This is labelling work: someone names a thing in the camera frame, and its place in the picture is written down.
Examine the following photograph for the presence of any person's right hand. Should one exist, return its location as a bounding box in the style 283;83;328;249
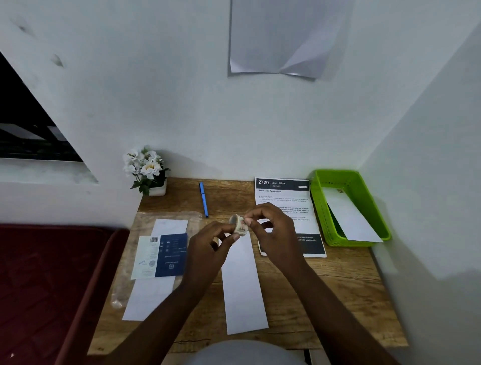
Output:
243;203;307;273

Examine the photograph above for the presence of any person's left hand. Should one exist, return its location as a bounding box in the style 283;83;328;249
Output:
182;221;241;290

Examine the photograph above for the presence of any small clear tape roll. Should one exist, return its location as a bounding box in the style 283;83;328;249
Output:
229;213;250;237

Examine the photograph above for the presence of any green plastic tray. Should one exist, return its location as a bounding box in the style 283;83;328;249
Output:
309;169;392;248

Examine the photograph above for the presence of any printed paper sheet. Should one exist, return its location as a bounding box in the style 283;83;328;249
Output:
255;177;327;259

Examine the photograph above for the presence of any single white envelope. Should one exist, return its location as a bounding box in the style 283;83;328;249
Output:
322;187;384;243
220;231;270;335

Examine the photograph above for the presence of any stack of white envelopes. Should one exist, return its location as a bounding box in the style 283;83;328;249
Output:
122;219;188;322

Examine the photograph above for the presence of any person's left forearm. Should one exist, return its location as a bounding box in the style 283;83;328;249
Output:
101;278;215;365

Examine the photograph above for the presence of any person's right forearm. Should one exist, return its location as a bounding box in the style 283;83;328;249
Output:
289;263;401;365

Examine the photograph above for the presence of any clear plastic bag with card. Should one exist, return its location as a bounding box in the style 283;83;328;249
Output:
111;211;203;309

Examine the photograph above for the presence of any person's grey shirt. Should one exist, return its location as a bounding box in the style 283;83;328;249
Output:
184;340;309;365

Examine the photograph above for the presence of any blue pen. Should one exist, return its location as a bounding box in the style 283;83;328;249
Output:
199;181;209;218

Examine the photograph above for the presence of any potted white flower plant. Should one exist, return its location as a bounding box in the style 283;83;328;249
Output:
122;146;170;197

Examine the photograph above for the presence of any dark red mattress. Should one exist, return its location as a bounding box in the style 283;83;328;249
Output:
0;224;130;365

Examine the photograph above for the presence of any dark window with grille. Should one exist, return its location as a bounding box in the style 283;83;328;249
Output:
0;52;83;162

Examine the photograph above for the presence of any white paper sheet on wall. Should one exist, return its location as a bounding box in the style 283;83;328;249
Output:
228;0;354;80

